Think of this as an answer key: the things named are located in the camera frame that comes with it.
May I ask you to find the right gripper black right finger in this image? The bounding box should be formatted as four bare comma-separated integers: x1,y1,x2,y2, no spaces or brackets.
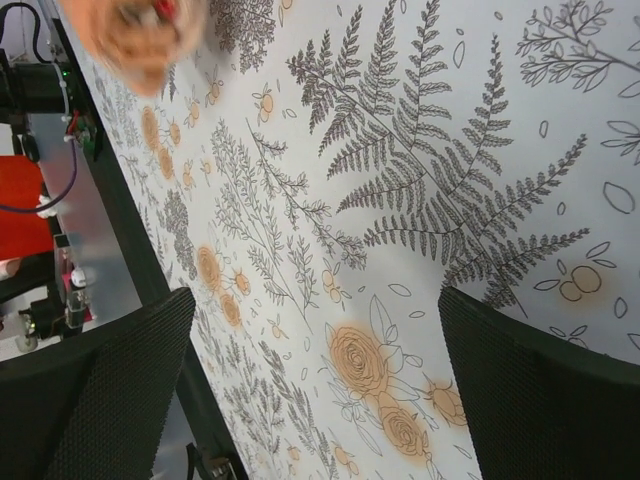
438,287,639,479

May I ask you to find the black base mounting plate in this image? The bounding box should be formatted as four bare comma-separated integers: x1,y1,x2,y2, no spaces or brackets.
51,14,246,479

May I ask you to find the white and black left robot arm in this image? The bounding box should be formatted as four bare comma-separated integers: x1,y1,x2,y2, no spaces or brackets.
1,50,73,129

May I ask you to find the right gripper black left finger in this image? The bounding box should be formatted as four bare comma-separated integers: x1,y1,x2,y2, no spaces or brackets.
1,287,195,479

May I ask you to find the orange blue patterned towel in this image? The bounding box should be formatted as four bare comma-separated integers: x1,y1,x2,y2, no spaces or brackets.
59,1,207,97

